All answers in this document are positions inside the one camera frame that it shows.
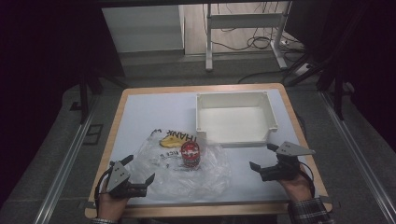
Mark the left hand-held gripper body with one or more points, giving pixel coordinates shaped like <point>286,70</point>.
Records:
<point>119,178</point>

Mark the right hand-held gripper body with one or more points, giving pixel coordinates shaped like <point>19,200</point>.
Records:
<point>281,171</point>

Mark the clear plastic bag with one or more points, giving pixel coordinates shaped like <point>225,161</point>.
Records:
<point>186,182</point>

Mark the white plastic box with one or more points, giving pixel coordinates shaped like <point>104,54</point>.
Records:
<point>236,123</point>

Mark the red can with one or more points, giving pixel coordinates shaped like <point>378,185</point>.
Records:
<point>190,154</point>

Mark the person's right hand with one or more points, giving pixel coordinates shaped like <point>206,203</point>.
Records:
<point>297,189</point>

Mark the person's left hand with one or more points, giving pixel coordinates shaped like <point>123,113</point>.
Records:
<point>110,207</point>

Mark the black floor plate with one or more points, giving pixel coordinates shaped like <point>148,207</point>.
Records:
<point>93,134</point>

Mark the yellow banana peel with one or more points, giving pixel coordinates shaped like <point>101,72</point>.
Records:
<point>171,142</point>

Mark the black stand legs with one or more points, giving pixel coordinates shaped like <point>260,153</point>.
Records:
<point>83,93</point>
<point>338,90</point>

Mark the white power strip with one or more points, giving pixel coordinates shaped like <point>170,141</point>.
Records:
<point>302,70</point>

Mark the white cabinet panel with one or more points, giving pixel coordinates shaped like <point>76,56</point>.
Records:
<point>143,29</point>

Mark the aluminium floor rail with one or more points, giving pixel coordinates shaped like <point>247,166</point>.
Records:
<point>358,149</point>
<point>67,165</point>

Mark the white metal desk frame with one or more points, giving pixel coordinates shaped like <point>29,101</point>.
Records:
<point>244,21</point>

